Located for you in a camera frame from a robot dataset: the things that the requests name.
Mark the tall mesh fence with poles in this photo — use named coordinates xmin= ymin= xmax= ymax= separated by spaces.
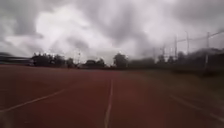
xmin=151 ymin=29 xmax=224 ymax=77

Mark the red running track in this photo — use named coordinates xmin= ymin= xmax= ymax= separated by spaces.
xmin=0 ymin=64 xmax=224 ymax=128

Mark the row of dark trees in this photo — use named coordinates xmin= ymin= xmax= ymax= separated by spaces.
xmin=30 ymin=51 xmax=188 ymax=70

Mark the low grey building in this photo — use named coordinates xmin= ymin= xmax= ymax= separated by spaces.
xmin=0 ymin=52 xmax=35 ymax=67

